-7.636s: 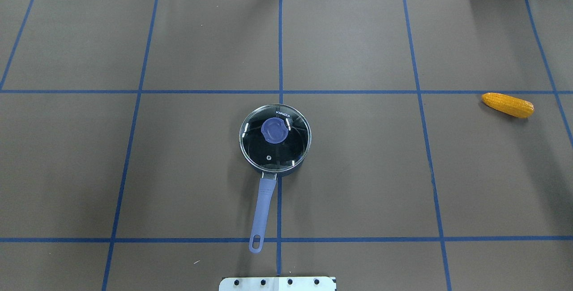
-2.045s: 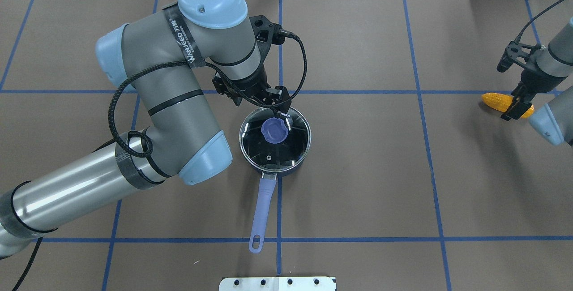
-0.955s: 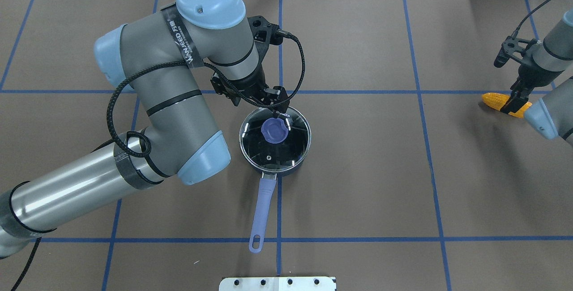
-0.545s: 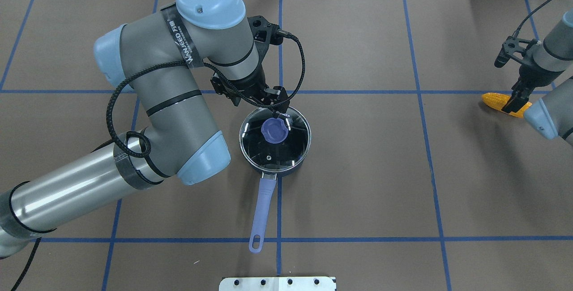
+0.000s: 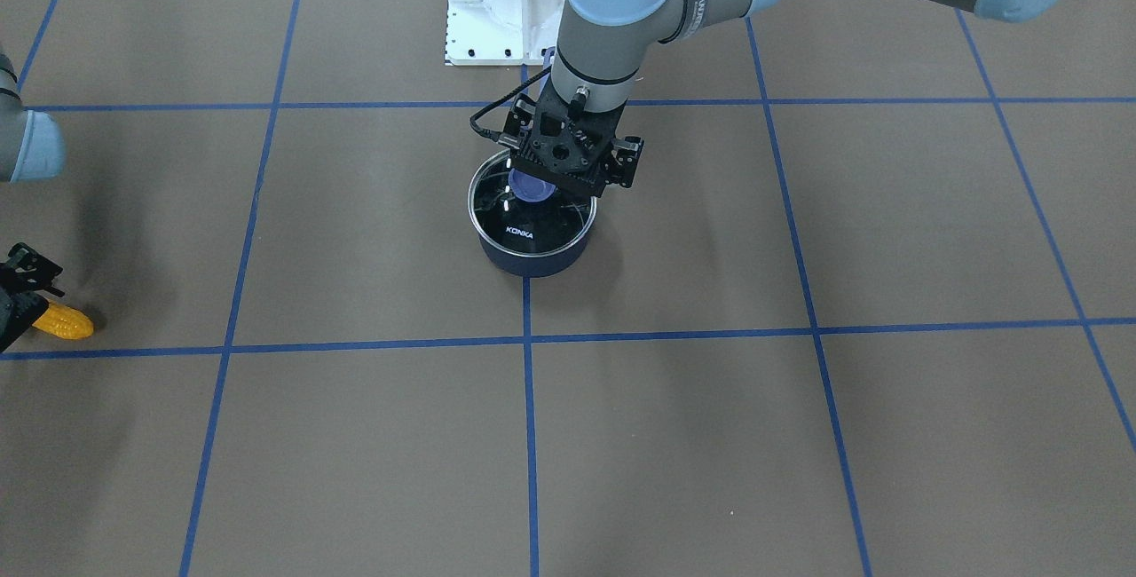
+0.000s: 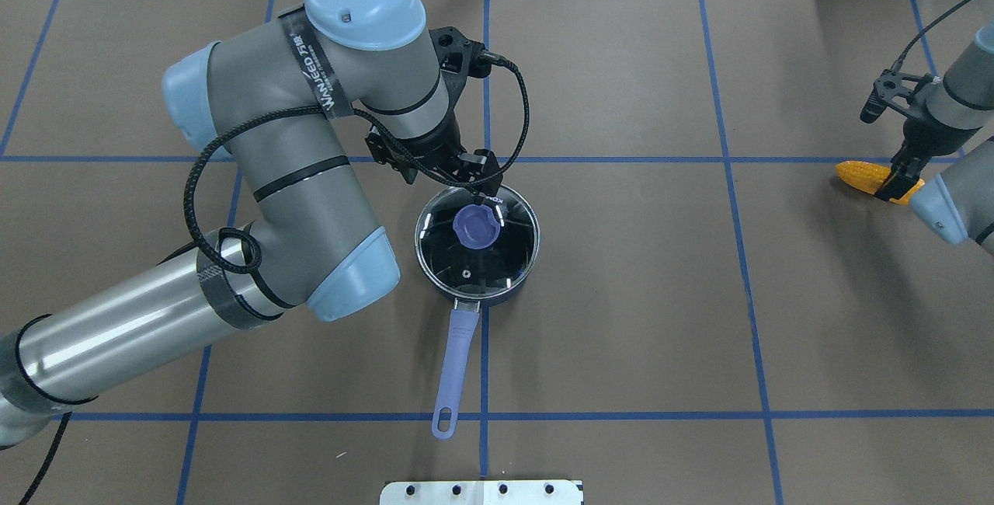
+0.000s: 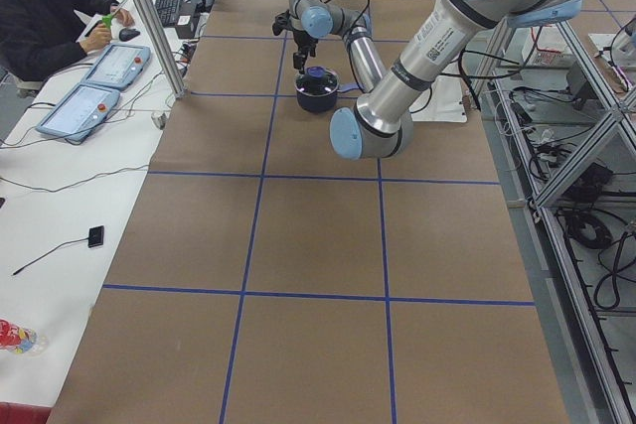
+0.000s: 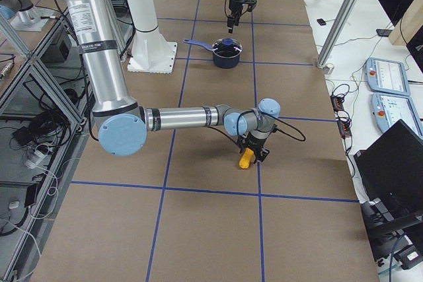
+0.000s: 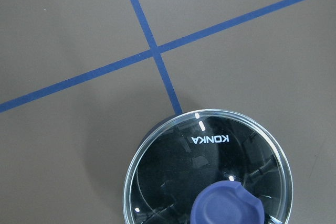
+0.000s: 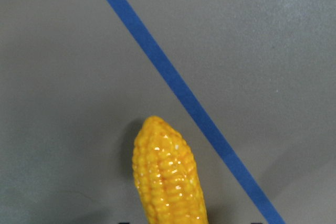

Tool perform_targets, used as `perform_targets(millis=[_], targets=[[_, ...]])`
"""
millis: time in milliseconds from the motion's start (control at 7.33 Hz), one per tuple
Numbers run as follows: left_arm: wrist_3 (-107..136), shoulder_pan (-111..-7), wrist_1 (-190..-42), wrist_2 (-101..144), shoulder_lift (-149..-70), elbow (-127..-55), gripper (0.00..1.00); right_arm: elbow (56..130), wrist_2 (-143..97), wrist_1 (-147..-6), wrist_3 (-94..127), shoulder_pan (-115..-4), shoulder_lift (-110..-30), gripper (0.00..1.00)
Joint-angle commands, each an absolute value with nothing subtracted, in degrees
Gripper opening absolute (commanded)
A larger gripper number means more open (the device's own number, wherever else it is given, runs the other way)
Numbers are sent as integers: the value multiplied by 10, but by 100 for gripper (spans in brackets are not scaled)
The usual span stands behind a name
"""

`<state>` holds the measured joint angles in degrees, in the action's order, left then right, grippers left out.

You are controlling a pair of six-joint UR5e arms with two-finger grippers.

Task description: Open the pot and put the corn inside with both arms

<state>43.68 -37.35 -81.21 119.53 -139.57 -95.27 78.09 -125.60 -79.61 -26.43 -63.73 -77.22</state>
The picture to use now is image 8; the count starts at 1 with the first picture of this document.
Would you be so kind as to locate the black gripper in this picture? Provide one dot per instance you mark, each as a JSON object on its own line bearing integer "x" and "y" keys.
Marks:
{"x": 254, "y": 143}
{"x": 234, "y": 6}

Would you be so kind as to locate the yellow plastic corn cob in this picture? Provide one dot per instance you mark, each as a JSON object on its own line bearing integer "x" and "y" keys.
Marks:
{"x": 246, "y": 159}

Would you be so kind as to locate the glass lid purple knob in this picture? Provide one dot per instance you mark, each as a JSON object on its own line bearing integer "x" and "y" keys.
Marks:
{"x": 227, "y": 47}

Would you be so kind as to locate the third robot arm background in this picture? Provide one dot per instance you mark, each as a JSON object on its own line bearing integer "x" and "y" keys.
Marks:
{"x": 23, "y": 15}

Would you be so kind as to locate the small black device on desk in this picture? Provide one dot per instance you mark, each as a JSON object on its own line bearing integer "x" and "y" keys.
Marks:
{"x": 321, "y": 21}

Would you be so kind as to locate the black power strip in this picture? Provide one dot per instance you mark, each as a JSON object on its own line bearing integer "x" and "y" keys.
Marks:
{"x": 343, "y": 119}

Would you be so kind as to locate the black laptop computer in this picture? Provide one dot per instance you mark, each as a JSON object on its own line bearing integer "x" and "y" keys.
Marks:
{"x": 391, "y": 167}

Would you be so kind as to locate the lower teach pendant tablet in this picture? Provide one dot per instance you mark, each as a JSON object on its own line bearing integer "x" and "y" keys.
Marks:
{"x": 389, "y": 108}

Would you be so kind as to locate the teach pendant tablet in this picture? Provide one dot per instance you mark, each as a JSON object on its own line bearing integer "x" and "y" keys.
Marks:
{"x": 389, "y": 108}
{"x": 386, "y": 76}

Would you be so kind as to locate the black smartphone on desk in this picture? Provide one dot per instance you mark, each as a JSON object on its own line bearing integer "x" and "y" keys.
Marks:
{"x": 383, "y": 32}

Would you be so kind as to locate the upper teach pendant tablet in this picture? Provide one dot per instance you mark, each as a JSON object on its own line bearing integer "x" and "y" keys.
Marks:
{"x": 386, "y": 76}

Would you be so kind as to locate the black monitor stand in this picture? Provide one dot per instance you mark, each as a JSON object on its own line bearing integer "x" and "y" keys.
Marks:
{"x": 388, "y": 234}

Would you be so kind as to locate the dark blue saucepan purple handle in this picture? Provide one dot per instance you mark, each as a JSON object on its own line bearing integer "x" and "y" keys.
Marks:
{"x": 221, "y": 62}

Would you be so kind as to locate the aluminium frame post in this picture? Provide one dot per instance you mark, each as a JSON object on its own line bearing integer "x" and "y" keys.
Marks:
{"x": 335, "y": 31}

